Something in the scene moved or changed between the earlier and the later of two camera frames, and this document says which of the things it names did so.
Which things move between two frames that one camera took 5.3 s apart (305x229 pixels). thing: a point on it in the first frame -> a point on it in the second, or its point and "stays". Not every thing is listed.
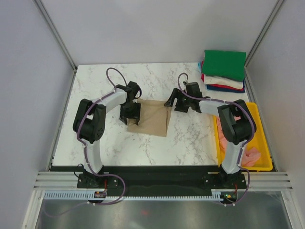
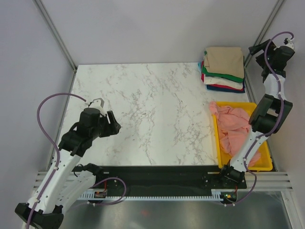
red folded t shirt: x=202 y=76 stays
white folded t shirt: x=210 y=79 stays
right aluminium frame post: x=264 y=32 stays
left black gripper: x=135 y=114 -> x=112 y=128
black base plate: x=129 y=181 stays
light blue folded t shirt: x=199 y=66 stays
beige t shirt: x=154 y=118 -> x=225 y=60
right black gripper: x=175 y=94 -> x=254 y=50
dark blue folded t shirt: x=217 y=88 stays
